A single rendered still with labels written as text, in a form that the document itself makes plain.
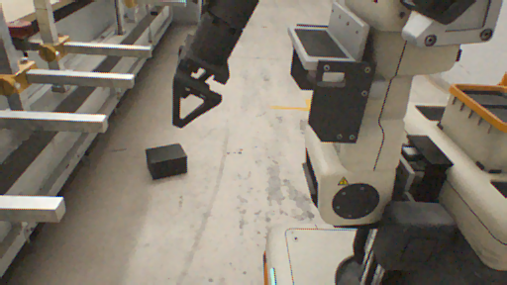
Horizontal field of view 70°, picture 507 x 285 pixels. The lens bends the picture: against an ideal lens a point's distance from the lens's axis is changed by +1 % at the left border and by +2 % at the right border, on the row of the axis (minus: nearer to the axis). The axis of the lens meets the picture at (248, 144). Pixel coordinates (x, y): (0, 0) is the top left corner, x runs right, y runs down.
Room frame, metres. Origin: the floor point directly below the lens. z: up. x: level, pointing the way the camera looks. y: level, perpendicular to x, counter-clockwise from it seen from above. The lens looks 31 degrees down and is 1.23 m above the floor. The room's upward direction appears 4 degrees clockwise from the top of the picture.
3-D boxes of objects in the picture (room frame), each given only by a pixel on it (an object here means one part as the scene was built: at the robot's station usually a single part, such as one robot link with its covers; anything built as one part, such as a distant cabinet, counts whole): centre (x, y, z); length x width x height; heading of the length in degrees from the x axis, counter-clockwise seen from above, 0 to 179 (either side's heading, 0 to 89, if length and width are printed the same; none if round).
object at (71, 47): (1.18, 0.58, 0.84); 0.43 x 0.03 x 0.04; 94
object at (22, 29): (1.16, 0.77, 0.85); 0.08 x 0.08 x 0.11
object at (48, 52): (1.15, 0.66, 0.84); 0.14 x 0.06 x 0.05; 4
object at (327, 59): (0.72, -0.16, 0.99); 0.28 x 0.16 x 0.22; 4
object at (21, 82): (0.90, 0.64, 0.83); 0.14 x 0.06 x 0.05; 4
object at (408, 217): (0.67, -0.29, 0.68); 0.28 x 0.27 x 0.25; 4
